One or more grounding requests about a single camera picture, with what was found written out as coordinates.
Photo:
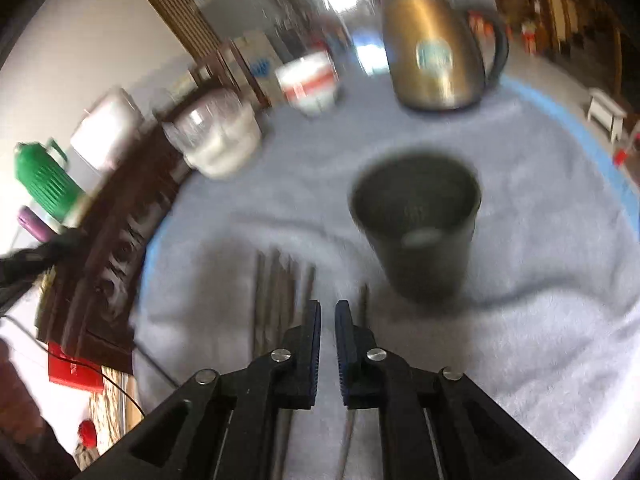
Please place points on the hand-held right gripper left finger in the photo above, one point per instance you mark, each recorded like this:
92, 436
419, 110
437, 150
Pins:
315, 360

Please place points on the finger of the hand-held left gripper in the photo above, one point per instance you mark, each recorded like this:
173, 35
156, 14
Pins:
65, 245

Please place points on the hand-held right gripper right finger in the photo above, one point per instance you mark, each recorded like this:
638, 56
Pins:
341, 360

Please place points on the dark green utensil holder cup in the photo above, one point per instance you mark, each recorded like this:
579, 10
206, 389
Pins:
425, 270

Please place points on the person's left forearm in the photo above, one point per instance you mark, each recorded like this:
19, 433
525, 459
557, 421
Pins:
20, 410

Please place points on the purple bottle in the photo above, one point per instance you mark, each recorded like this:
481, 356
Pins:
32, 222

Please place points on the dark carved wooden cabinet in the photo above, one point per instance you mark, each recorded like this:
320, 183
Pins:
115, 240

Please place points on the green thermos flask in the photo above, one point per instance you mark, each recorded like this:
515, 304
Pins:
45, 180

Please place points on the red box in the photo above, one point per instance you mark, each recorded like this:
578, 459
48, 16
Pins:
70, 370

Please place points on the white rice cooker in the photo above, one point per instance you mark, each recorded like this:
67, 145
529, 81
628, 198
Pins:
107, 125

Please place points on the grey towel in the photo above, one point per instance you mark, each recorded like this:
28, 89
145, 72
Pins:
300, 200

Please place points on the white enamel pot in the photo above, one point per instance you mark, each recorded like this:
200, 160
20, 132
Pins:
225, 155

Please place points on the brown wooden chair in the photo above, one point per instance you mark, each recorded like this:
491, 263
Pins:
250, 77

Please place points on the white blue cardboard box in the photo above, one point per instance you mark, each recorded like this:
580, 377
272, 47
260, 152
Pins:
260, 67

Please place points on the brown wooden door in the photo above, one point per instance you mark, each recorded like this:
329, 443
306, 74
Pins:
170, 0

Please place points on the grey refrigerator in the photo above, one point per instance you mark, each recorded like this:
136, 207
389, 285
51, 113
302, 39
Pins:
235, 15

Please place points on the gold electric kettle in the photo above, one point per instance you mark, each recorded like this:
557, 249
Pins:
425, 25

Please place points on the white stool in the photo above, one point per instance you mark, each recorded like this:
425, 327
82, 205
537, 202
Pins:
607, 105

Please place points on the red canister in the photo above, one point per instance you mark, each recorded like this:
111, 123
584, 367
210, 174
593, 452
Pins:
528, 35

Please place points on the wooden stair railing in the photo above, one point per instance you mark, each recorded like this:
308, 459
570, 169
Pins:
560, 15

